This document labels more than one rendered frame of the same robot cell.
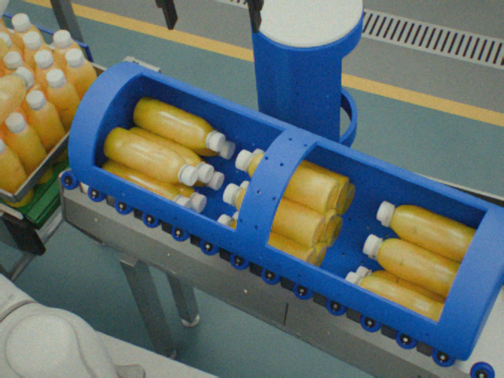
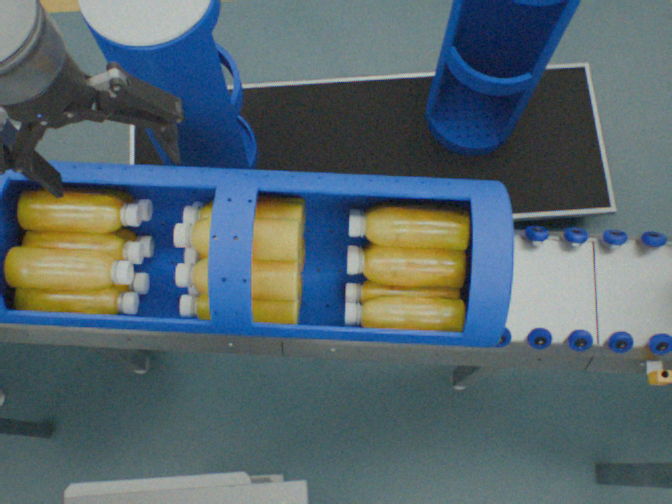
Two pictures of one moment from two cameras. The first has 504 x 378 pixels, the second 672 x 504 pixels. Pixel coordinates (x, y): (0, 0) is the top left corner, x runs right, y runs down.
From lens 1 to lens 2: 0.55 m
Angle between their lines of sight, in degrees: 23
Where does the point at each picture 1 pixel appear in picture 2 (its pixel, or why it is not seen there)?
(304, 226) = (283, 286)
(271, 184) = (235, 265)
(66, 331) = not seen: outside the picture
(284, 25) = (132, 20)
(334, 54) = (202, 33)
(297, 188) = (260, 250)
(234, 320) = not seen: hidden behind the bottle
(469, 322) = (496, 326)
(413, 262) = (406, 269)
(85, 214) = (12, 332)
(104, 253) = not seen: hidden behind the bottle
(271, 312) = (266, 351)
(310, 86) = (188, 73)
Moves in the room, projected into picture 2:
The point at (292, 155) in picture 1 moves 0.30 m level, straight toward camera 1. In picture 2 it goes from (242, 221) to (331, 396)
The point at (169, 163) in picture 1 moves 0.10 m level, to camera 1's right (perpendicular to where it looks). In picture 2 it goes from (95, 272) to (149, 240)
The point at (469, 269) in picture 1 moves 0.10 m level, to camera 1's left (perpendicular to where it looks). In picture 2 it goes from (482, 278) to (428, 313)
